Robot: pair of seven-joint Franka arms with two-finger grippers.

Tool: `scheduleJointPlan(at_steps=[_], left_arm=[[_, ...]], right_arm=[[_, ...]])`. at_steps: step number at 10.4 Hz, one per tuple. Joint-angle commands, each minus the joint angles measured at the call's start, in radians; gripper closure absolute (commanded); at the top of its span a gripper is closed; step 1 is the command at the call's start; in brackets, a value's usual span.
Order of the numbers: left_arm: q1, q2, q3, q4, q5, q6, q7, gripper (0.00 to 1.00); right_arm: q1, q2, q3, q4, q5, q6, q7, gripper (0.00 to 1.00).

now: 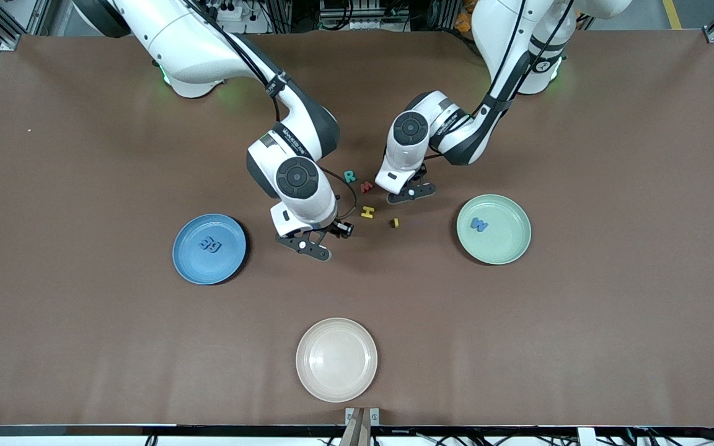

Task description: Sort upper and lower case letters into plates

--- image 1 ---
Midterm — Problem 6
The beige round plate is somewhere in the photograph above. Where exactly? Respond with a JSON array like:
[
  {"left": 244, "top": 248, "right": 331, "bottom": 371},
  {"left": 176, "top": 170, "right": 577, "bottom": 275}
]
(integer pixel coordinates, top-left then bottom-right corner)
[{"left": 296, "top": 318, "right": 378, "bottom": 403}]

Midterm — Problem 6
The small metal bracket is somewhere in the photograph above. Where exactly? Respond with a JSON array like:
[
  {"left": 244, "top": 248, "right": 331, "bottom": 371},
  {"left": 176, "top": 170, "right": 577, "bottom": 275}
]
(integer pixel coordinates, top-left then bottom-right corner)
[{"left": 345, "top": 407, "right": 381, "bottom": 427}]

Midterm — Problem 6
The black electronics rack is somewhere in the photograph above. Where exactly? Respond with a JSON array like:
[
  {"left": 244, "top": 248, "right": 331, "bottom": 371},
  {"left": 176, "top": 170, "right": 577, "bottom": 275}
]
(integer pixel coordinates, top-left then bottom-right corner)
[{"left": 320, "top": 0, "right": 410, "bottom": 32}]

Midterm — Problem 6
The white power strip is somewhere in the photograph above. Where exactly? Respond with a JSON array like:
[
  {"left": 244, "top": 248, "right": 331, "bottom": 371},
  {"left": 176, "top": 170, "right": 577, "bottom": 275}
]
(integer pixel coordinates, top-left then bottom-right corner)
[{"left": 208, "top": 0, "right": 271, "bottom": 35}]

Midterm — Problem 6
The blue round plate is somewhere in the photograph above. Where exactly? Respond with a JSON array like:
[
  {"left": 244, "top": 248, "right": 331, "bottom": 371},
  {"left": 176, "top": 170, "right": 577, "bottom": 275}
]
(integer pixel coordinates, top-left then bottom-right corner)
[{"left": 172, "top": 214, "right": 248, "bottom": 286}]

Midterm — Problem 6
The orange objects pile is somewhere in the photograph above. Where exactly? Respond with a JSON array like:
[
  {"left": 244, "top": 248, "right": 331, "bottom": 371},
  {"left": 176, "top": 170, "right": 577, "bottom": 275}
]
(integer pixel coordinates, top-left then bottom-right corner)
[{"left": 455, "top": 0, "right": 475, "bottom": 32}]

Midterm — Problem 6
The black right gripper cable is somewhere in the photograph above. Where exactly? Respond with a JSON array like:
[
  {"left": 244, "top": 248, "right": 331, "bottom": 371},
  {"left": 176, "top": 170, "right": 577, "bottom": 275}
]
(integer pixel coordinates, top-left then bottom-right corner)
[{"left": 317, "top": 166, "right": 358, "bottom": 239}]

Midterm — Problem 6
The green round plate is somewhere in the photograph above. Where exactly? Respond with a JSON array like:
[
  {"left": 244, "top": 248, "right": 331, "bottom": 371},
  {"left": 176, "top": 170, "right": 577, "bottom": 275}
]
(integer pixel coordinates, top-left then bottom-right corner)
[{"left": 456, "top": 194, "right": 532, "bottom": 266}]

